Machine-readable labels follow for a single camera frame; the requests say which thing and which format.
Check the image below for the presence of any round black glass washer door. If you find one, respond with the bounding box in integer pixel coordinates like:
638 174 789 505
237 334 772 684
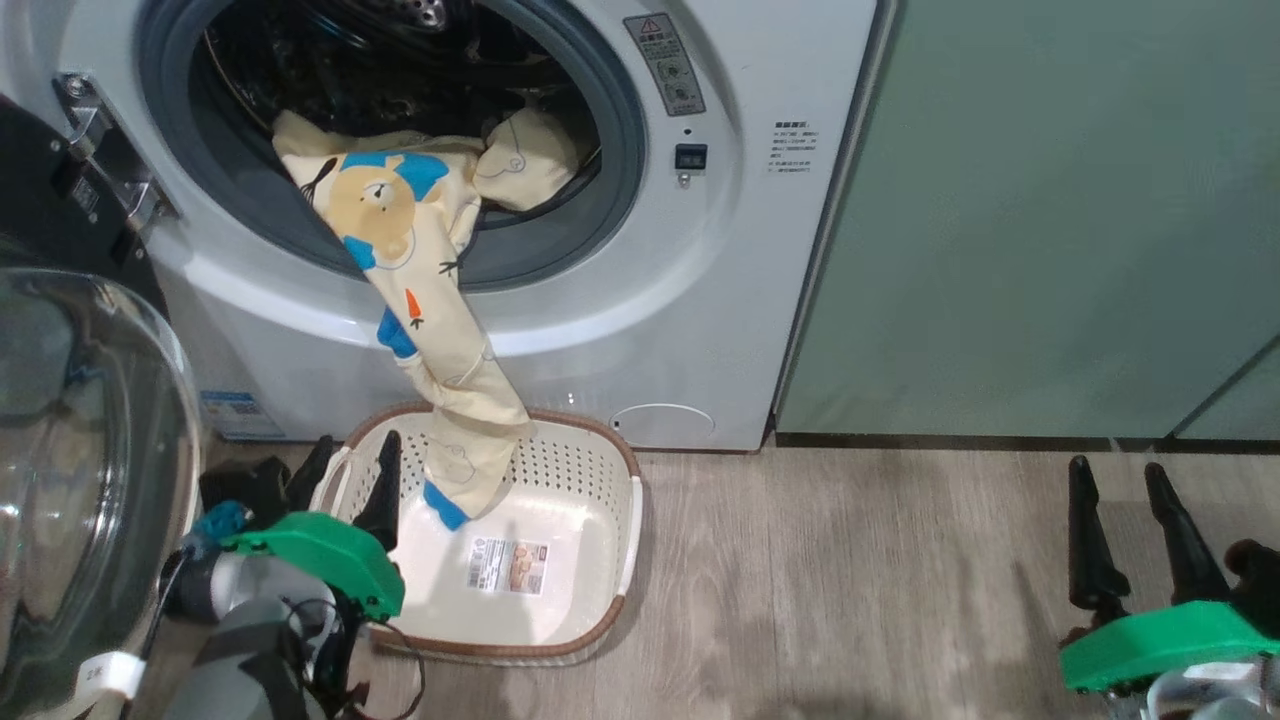
0 95 207 720

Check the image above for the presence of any white cable tag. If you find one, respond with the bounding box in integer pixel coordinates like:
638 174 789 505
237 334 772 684
74 651 149 702

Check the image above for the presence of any blue left cable connector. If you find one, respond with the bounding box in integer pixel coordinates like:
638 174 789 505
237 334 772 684
183 500 253 553

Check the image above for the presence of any blue energy label sticker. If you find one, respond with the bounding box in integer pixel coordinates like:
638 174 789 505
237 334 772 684
197 389 287 442

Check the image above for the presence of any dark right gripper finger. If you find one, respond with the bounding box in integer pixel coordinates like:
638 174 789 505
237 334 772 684
1066 455 1132 621
1143 462 1234 607

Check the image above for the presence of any grey warning sticker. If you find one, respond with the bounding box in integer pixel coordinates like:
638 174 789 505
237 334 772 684
623 12 708 118

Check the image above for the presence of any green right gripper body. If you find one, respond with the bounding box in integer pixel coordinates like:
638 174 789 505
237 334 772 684
1058 600 1280 693

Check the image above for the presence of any thin red-black wire loop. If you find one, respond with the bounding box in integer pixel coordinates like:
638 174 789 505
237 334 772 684
288 598 428 720

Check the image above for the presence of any metal door hinge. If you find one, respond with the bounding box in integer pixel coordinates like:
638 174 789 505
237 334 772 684
54 73 178 238

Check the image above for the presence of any cream bear print garment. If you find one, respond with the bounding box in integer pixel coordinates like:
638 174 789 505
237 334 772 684
271 107 593 532

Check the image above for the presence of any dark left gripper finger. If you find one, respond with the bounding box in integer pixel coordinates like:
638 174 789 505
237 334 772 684
352 430 404 552
285 435 337 515

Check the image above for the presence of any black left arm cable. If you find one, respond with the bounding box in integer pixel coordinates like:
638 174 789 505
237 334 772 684
118 550 193 720

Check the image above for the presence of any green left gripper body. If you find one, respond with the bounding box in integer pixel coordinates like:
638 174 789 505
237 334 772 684
220 512 406 621

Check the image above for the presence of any white washing machine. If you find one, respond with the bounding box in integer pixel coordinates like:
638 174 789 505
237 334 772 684
0 0 897 453

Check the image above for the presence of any pale green cabinet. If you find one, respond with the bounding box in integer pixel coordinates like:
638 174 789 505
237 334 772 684
775 0 1280 443

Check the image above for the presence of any cream perforated laundry basket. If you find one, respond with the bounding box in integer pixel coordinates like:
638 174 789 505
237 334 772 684
309 403 645 667

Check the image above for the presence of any paper label sticker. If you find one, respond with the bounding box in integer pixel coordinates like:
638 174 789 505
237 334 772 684
465 536 552 597

